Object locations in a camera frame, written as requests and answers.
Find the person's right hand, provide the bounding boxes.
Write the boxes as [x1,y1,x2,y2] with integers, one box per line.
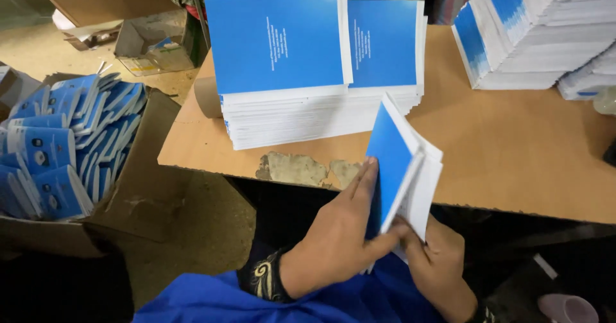
[394,215,478,322]

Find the person's left hand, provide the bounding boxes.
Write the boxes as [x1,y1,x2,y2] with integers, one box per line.
[279,157,411,300]

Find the blue cover booklet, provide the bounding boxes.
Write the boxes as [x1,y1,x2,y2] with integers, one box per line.
[364,92,444,273]

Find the white paper strip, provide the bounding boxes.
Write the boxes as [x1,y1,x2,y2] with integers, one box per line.
[533,253,559,281]

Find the blue cloth on lap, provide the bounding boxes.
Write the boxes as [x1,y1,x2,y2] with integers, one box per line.
[132,252,449,323]

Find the pink plastic cup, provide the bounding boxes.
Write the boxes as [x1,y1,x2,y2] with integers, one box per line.
[537,293,600,323]

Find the brown cardboard tube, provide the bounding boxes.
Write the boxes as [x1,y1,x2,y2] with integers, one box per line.
[193,76,223,120]

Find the black object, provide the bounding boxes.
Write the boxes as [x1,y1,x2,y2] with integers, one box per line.
[602,137,616,168]

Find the tall stack of blue booklets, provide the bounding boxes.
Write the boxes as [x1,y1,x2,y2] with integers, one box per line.
[204,0,354,151]

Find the low stack of blue booklets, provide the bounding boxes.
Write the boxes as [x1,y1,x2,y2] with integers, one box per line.
[346,0,428,118]

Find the clear plastic bottle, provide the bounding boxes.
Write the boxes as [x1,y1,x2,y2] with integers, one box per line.
[592,86,616,116]

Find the big heap of stacked booklets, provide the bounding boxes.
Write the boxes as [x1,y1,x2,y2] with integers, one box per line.
[451,0,616,91]

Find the small open cardboard box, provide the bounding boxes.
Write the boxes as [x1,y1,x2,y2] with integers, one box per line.
[114,9,196,77]

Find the grey metal rod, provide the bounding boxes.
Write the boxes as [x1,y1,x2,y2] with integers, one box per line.
[187,0,212,50]

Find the cardboard carton with folded booklets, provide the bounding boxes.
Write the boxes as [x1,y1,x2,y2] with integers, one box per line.
[0,72,194,259]

